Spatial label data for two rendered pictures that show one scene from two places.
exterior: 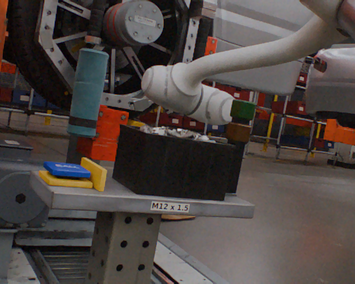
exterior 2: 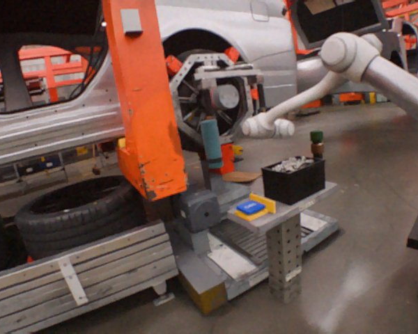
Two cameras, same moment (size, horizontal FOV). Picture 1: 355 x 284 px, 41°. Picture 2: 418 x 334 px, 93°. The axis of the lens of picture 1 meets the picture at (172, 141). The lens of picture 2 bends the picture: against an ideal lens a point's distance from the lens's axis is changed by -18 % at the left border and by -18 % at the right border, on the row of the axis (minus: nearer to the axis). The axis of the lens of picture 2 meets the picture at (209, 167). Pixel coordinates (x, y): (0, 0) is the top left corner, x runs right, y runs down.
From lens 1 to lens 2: 35 cm
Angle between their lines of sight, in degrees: 9
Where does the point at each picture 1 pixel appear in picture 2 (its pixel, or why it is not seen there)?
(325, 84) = not seen: hidden behind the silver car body
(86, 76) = (210, 136)
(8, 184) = (198, 210)
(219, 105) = (285, 128)
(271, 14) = (277, 65)
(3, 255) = (205, 241)
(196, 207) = (317, 199)
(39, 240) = not seen: hidden behind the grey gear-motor
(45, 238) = not seen: hidden behind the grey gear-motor
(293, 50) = (322, 92)
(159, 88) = (255, 131)
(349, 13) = (370, 77)
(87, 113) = (217, 155)
